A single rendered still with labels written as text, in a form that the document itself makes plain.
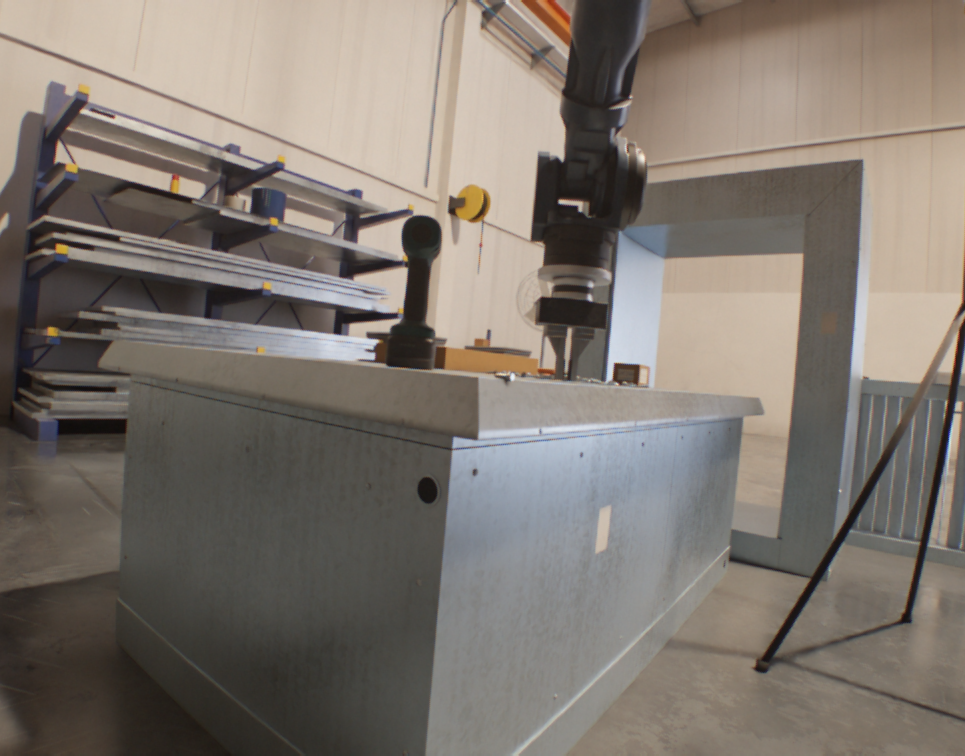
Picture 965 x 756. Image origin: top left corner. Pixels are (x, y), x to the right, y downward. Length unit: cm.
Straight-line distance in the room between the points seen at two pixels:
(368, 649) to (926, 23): 1166
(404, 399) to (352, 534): 21
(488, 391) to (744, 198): 207
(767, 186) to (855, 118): 870
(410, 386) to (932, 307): 986
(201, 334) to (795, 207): 384
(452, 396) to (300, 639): 45
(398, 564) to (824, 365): 193
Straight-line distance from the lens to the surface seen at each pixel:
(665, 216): 262
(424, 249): 84
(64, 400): 417
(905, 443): 311
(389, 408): 61
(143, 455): 126
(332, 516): 76
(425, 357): 83
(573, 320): 105
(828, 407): 234
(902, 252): 1042
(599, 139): 106
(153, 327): 438
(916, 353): 1015
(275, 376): 79
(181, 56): 601
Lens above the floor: 66
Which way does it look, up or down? level
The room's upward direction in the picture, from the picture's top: 5 degrees clockwise
